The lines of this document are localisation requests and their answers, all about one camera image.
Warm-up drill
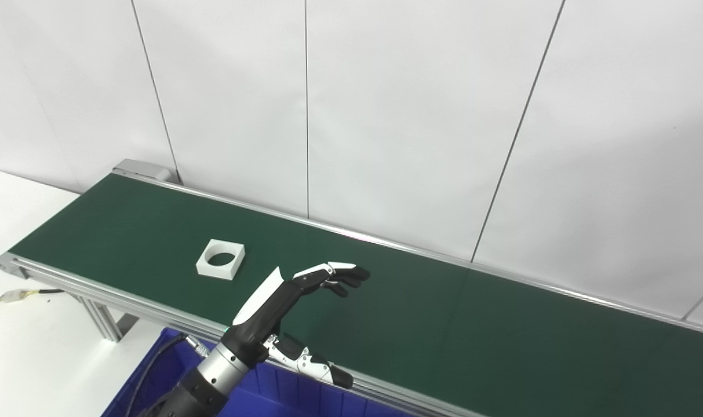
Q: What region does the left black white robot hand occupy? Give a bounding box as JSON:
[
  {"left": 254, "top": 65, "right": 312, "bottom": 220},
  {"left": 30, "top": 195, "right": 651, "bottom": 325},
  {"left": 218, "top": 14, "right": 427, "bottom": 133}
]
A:
[{"left": 228, "top": 262, "right": 371, "bottom": 390}]

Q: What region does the white square part round hole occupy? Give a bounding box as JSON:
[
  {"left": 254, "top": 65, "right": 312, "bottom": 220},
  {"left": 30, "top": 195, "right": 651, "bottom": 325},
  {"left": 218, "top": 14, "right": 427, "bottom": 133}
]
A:
[{"left": 196, "top": 239, "right": 246, "bottom": 281}]

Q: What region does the blue plastic bin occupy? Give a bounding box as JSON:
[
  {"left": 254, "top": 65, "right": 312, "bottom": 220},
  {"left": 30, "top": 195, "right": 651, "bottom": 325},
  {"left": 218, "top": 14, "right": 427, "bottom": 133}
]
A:
[{"left": 101, "top": 327, "right": 421, "bottom": 417}]

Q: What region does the aluminium conveyor leg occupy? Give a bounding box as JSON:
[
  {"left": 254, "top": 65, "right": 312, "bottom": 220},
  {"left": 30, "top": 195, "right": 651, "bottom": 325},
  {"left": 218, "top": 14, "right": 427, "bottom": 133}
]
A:
[{"left": 67, "top": 292, "right": 140, "bottom": 343}]

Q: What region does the grey conveyor end housing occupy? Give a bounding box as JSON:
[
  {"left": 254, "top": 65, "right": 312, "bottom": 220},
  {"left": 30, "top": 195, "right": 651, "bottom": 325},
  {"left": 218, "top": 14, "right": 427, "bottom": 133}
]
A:
[{"left": 112, "top": 159, "right": 181, "bottom": 185}]

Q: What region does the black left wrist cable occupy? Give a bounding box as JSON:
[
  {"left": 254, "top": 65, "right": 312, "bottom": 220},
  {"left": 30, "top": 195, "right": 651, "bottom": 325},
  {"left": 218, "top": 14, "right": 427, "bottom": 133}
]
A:
[{"left": 124, "top": 333, "right": 213, "bottom": 417}]

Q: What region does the green conveyor belt aluminium frame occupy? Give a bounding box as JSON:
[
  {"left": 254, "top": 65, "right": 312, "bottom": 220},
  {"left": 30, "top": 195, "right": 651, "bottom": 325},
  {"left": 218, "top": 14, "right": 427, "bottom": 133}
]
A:
[{"left": 0, "top": 159, "right": 703, "bottom": 417}]

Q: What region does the yellow white connector cable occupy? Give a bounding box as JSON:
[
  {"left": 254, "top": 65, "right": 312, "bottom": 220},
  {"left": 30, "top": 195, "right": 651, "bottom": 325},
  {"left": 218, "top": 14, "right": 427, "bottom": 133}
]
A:
[{"left": 0, "top": 288, "right": 65, "bottom": 309}]

